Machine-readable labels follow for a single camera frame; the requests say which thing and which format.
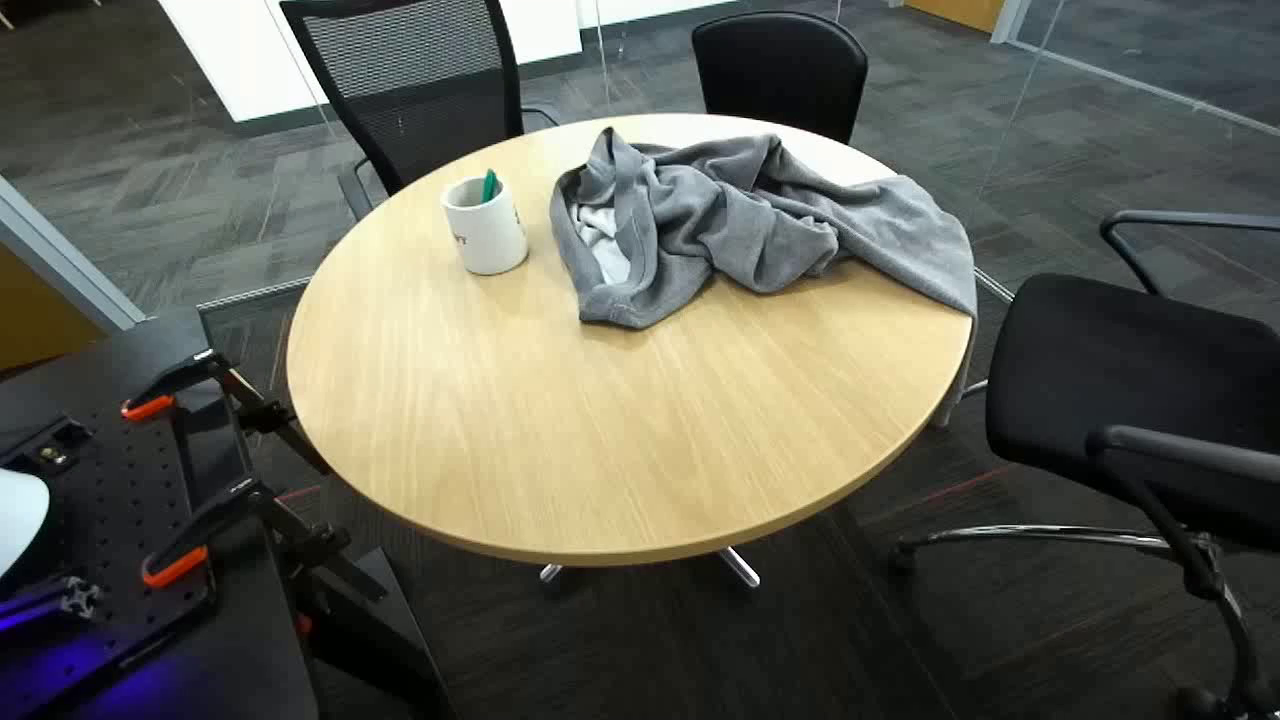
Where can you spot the green capped marker pen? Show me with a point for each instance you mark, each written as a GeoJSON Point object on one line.
{"type": "Point", "coordinates": [490, 187]}

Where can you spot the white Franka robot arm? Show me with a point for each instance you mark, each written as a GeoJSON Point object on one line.
{"type": "Point", "coordinates": [18, 512]}

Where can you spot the grey crumpled sweatshirt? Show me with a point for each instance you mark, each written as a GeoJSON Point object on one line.
{"type": "Point", "coordinates": [745, 213]}

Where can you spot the white ceramic mug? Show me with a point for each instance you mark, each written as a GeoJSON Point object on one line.
{"type": "Point", "coordinates": [486, 239]}

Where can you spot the chrome table base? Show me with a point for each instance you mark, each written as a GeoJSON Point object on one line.
{"type": "Point", "coordinates": [742, 566]}

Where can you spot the black mesh back office chair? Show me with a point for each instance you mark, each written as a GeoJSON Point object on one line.
{"type": "Point", "coordinates": [427, 121]}

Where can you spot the black robot stand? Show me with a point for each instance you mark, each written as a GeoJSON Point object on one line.
{"type": "Point", "coordinates": [253, 674]}

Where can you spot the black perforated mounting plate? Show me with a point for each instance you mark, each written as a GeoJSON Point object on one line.
{"type": "Point", "coordinates": [127, 501]}

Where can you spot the small metal bracket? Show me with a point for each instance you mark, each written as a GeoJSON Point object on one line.
{"type": "Point", "coordinates": [63, 602]}

